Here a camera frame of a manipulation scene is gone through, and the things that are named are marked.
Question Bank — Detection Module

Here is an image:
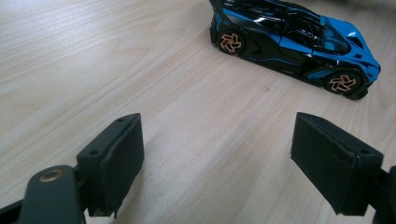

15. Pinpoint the blue and black toy car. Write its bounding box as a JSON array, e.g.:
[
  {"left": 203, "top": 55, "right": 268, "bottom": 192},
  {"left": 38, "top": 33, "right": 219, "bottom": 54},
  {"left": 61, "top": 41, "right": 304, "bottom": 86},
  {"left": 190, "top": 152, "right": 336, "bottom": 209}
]
[{"left": 208, "top": 0, "right": 381, "bottom": 101}]

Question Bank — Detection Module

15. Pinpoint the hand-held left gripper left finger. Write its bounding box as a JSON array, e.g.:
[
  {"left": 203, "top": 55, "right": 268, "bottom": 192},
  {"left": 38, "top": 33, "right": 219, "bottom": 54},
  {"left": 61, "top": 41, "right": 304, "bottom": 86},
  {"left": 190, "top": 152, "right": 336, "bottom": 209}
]
[{"left": 76, "top": 112, "right": 146, "bottom": 218}]

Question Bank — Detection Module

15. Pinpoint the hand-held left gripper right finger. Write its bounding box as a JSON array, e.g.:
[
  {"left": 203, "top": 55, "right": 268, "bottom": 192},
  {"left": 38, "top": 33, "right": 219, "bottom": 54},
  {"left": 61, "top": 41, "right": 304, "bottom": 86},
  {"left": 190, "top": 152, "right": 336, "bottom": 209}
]
[{"left": 290, "top": 111, "right": 385, "bottom": 217}]

